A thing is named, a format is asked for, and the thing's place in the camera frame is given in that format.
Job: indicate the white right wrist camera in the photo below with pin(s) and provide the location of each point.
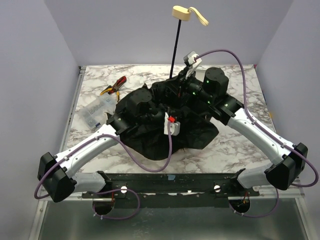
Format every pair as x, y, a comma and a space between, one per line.
192, 61

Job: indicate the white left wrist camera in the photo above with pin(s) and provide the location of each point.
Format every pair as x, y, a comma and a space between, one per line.
171, 125

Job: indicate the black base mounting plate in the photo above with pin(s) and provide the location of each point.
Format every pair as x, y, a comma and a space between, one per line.
176, 190

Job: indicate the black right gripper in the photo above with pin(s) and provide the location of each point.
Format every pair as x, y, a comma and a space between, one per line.
182, 75

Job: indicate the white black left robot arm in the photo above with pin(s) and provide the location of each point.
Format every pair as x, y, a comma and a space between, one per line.
59, 175

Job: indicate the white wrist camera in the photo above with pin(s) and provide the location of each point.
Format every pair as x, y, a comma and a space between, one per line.
192, 61
171, 125

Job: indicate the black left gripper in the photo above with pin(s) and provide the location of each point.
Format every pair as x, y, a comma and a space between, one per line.
167, 113

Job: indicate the beige folding umbrella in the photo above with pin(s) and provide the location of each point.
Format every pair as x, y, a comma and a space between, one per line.
147, 138

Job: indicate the clear plastic screw box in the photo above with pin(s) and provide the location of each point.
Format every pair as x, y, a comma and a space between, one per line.
95, 113

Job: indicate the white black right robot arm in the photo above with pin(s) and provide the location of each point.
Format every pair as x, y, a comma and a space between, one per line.
287, 160

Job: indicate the red yellow pliers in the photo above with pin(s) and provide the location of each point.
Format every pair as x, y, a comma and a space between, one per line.
114, 89

